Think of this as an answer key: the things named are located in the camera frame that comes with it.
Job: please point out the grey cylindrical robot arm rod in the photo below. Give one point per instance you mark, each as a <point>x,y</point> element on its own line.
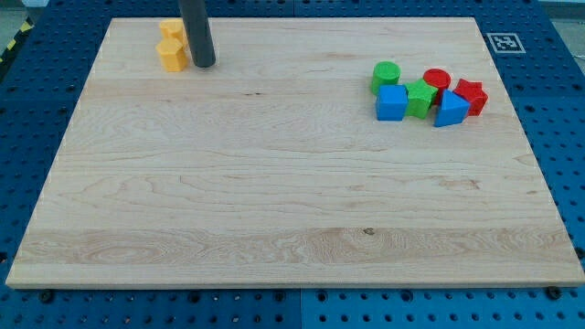
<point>198,32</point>

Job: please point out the wooden board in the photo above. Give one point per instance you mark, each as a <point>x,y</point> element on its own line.
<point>271,169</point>

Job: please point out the blue cube block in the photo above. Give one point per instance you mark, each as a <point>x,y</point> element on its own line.
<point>391,103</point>

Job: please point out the green cylinder block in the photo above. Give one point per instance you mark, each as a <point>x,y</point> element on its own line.
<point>384,73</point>

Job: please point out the green star block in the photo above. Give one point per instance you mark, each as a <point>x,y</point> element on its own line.
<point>421,96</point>

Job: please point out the yellow hexagon block front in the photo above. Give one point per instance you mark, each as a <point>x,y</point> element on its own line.
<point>172,54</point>

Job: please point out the blue triangle block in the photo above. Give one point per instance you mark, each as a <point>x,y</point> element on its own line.
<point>452,110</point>

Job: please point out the red cylinder block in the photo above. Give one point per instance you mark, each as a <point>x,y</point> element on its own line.
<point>440,79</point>

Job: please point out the yellow block rear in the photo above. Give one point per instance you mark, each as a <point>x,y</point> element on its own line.
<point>173,28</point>

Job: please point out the red star block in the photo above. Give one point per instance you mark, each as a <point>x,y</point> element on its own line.
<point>473,92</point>

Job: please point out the white fiducial marker tag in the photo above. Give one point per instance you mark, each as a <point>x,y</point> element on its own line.
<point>505,43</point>

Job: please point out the black bolt left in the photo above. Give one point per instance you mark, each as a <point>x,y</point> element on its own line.
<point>46,296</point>

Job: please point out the black bolt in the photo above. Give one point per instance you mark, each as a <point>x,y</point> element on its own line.
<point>46,296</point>
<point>553,293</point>

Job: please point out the black bolt right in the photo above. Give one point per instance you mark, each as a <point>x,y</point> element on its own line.
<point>553,293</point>

